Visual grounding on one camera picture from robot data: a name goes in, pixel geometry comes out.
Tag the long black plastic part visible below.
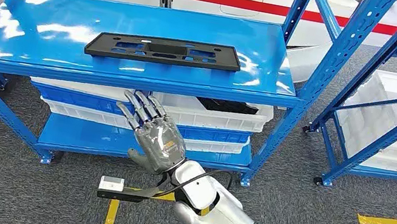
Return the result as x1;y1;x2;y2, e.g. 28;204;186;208
83;21;245;82

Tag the black ribbed part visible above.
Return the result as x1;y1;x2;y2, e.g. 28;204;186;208
195;94;260;120

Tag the blue plastic bin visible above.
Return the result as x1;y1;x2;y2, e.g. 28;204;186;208
173;120;253;151
28;81;134;118

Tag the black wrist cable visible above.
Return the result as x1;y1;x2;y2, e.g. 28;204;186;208
156;159;236;211

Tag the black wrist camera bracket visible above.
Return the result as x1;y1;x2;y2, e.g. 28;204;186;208
96;173;178;212

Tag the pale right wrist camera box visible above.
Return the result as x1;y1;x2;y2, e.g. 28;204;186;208
98;174;126;194

